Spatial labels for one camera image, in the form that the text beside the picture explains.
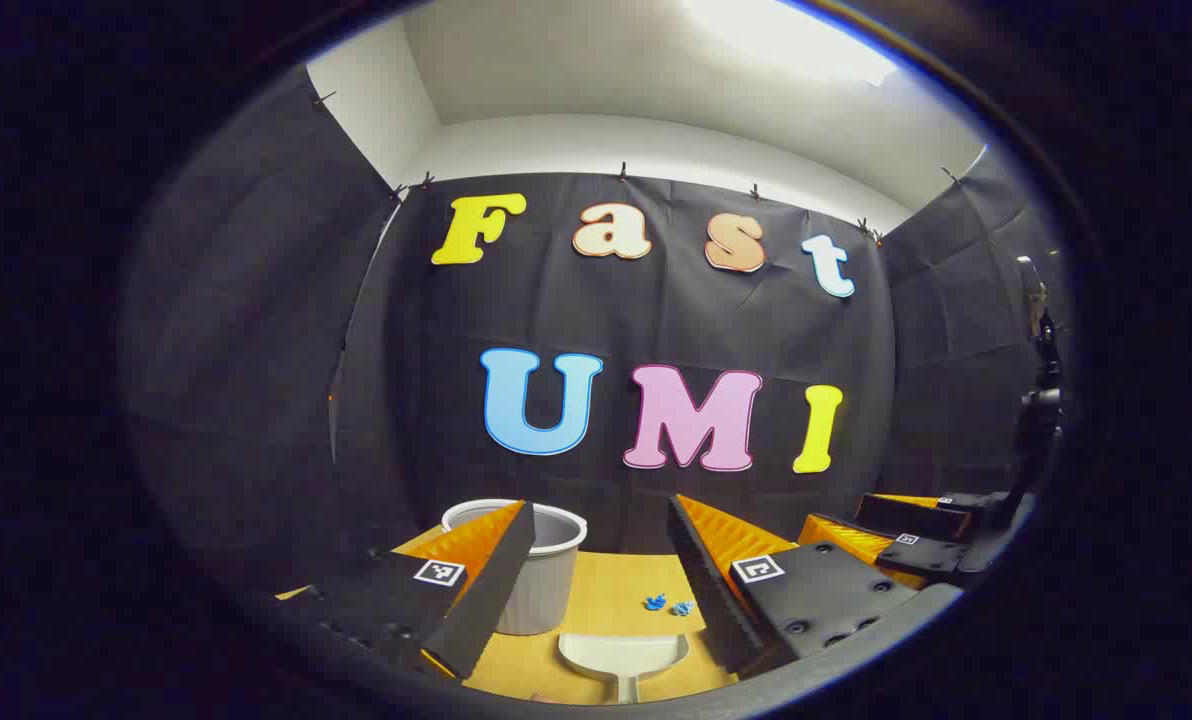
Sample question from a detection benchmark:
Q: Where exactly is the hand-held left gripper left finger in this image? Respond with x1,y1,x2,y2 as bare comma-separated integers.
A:
276,498,539,683

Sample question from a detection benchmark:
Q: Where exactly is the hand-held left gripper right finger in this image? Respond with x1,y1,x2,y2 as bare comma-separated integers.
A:
666,492,965,681

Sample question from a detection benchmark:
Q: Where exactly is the white ribbed garbage bin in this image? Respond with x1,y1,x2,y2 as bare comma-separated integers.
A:
441,498,589,637

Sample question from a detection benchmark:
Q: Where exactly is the white plastic dustpan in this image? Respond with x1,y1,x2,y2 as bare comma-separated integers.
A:
558,632,691,705

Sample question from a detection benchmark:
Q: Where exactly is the wooden desktop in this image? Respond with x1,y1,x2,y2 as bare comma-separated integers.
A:
274,528,747,707

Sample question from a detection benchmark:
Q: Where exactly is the row of black cloth clips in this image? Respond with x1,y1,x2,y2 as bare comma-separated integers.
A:
311,90,962,246

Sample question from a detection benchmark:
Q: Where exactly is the ceiling light panel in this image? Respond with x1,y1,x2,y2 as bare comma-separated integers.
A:
684,0,899,87

